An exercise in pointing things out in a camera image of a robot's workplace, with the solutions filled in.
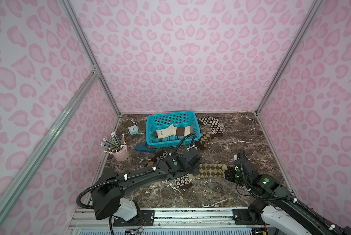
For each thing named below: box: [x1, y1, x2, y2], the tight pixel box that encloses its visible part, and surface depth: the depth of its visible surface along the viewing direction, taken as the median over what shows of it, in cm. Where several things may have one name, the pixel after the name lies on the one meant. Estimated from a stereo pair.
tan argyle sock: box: [187, 162, 228, 179], surface depth 87 cm
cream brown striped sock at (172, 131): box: [153, 124, 194, 139], surface depth 109 cm
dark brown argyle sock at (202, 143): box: [195, 131, 212, 149], surface depth 103 cm
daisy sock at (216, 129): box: [198, 116, 224, 140], surface depth 115 cm
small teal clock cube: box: [128, 124, 139, 136], surface depth 109 cm
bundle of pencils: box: [100, 131, 126, 154], surface depth 90 cm
